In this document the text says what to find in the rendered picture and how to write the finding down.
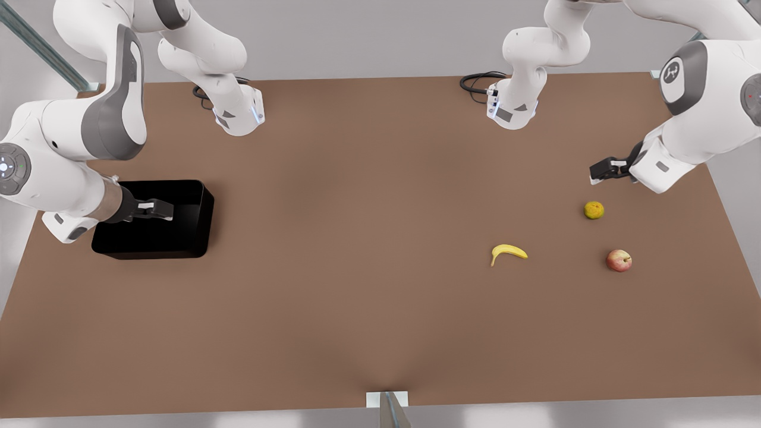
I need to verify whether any black cable loop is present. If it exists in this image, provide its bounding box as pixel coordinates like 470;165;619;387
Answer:
459;71;510;105
191;77;251;111

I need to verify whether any black storage box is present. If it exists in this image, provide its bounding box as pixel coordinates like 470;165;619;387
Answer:
91;180;215;260

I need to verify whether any red apple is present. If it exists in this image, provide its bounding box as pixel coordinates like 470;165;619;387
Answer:
605;248;633;273

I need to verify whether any silver frame post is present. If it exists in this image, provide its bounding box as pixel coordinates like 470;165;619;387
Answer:
0;0;99;93
365;390;411;428

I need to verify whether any yellow banana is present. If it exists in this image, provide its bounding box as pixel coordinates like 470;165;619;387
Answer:
490;244;529;268

